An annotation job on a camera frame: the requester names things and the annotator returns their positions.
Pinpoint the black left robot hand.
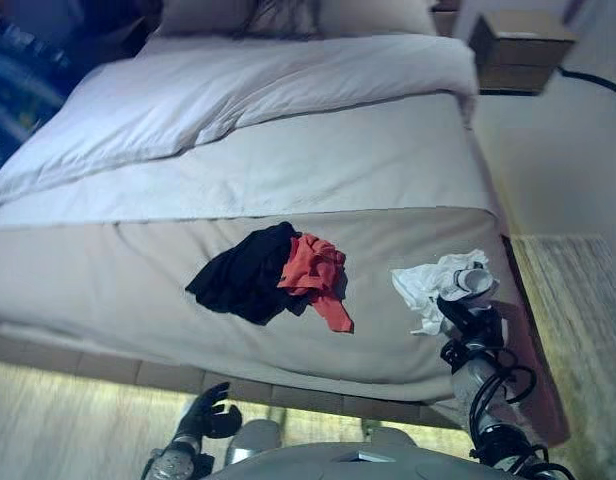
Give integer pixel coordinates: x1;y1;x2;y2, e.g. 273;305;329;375
180;381;243;441

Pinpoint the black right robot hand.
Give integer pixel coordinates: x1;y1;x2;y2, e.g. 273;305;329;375
435;294;509;351

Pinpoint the white garment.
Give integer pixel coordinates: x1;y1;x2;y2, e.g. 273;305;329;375
390;248;500;336

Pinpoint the black garment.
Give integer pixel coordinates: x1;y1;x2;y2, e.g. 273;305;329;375
185;221;309;327

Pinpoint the red garment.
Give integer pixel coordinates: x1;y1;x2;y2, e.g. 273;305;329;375
277;233;356;334

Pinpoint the grey bed base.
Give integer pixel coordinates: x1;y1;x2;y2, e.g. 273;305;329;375
0;324;572;446

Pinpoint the left robot leg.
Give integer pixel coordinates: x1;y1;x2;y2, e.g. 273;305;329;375
225;419;282;466

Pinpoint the grey striped area rug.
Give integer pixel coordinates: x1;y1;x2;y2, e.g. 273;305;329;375
507;234;616;480

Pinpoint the grey robot torso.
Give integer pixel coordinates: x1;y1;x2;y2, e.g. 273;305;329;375
207;442;494;480

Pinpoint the brown two-drawer nightstand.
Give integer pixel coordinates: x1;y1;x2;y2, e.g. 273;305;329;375
468;10;577;96

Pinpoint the white duvet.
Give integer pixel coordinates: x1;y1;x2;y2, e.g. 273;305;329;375
0;33;479;209

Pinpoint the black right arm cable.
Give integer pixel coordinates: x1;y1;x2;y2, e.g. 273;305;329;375
467;349;539;451

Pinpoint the black floor cable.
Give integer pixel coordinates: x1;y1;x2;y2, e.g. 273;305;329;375
560;67;616;99

